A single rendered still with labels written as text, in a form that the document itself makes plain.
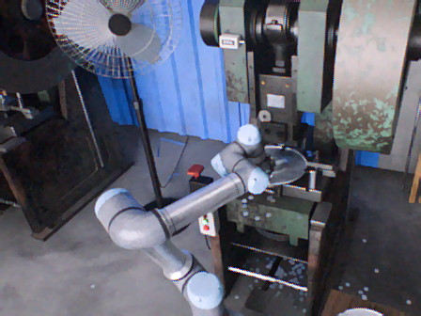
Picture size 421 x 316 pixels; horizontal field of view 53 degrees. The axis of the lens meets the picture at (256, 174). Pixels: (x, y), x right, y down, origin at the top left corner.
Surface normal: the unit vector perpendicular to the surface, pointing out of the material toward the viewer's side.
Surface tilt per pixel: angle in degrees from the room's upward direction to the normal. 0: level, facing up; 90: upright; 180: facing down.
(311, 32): 90
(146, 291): 0
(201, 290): 7
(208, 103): 90
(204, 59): 90
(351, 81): 91
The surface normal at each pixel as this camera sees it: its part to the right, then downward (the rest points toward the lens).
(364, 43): -0.36, 0.35
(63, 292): -0.04, -0.81
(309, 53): -0.36, 0.55
